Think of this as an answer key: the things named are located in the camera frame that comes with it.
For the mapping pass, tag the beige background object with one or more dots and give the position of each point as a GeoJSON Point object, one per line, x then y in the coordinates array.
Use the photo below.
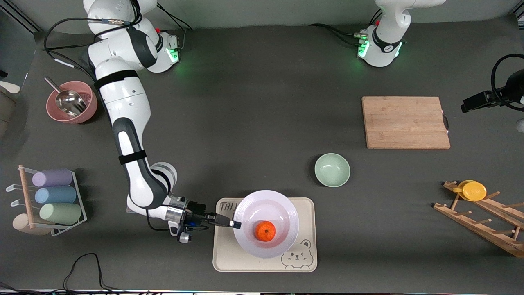
{"type": "Point", "coordinates": [9, 87]}

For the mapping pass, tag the purple cup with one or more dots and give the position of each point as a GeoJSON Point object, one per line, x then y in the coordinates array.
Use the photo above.
{"type": "Point", "coordinates": [52, 178]}

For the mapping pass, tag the beige cup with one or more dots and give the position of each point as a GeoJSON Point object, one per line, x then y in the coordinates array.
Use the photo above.
{"type": "Point", "coordinates": [20, 223]}

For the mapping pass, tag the wooden rack dowel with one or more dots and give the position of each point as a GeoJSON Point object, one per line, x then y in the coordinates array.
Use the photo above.
{"type": "Point", "coordinates": [25, 188]}

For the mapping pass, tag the pale green bowl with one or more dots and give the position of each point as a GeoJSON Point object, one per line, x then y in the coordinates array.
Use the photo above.
{"type": "Point", "coordinates": [332, 170]}

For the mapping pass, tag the dark grey table mat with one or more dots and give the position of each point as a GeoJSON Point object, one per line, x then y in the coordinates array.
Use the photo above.
{"type": "Point", "coordinates": [245, 143]}

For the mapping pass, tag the white round plate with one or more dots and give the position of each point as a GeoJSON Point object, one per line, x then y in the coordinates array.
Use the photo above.
{"type": "Point", "coordinates": [262, 207]}

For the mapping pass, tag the wooden cutting board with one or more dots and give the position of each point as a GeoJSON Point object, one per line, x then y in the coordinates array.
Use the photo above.
{"type": "Point", "coordinates": [401, 123]}

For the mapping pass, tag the green cup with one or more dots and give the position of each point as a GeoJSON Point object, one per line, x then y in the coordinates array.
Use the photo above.
{"type": "Point", "coordinates": [61, 213]}

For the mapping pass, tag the wooden peg rack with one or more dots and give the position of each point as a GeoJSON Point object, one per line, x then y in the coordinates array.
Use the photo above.
{"type": "Point", "coordinates": [470, 223]}

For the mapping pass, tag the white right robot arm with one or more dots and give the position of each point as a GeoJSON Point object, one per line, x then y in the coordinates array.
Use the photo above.
{"type": "Point", "coordinates": [123, 102]}

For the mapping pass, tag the metal scoop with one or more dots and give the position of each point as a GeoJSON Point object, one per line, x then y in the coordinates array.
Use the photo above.
{"type": "Point", "coordinates": [68, 100]}

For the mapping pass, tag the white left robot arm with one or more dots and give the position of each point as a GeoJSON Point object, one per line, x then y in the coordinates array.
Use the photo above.
{"type": "Point", "coordinates": [385, 49]}

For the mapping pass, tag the yellow cup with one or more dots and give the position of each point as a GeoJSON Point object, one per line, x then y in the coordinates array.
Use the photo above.
{"type": "Point", "coordinates": [474, 191]}

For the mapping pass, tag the black frame bar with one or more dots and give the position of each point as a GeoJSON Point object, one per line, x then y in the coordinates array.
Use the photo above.
{"type": "Point", "coordinates": [26, 20]}

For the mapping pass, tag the pink bowl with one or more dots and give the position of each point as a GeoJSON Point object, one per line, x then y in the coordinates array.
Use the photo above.
{"type": "Point", "coordinates": [91, 106]}

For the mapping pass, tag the beige bear print tray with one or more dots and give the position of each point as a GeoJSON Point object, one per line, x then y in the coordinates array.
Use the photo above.
{"type": "Point", "coordinates": [229, 256]}

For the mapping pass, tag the blue cup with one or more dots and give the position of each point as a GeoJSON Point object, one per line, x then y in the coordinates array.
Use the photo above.
{"type": "Point", "coordinates": [55, 195]}

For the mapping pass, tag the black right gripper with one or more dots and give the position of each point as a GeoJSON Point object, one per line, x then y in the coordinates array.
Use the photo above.
{"type": "Point", "coordinates": [199, 213]}

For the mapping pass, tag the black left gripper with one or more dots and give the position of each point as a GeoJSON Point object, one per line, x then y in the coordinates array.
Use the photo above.
{"type": "Point", "coordinates": [514, 88]}

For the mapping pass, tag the orange fruit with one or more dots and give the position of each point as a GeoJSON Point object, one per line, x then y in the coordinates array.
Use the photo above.
{"type": "Point", "coordinates": [265, 230]}

